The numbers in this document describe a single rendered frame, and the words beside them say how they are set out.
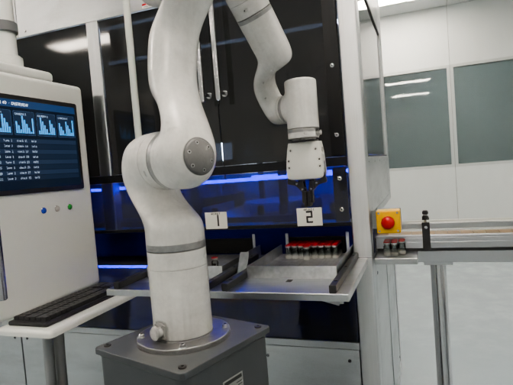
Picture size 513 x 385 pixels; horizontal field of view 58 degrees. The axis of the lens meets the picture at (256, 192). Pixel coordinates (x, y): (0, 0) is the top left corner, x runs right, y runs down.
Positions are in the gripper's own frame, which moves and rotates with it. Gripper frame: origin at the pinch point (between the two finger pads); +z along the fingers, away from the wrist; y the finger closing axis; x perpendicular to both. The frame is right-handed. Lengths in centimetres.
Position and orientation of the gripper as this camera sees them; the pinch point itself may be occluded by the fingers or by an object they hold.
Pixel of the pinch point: (308, 198)
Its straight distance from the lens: 123.5
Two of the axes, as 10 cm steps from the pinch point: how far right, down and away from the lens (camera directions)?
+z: 0.8, 10.0, 0.5
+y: -9.4, 0.6, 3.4
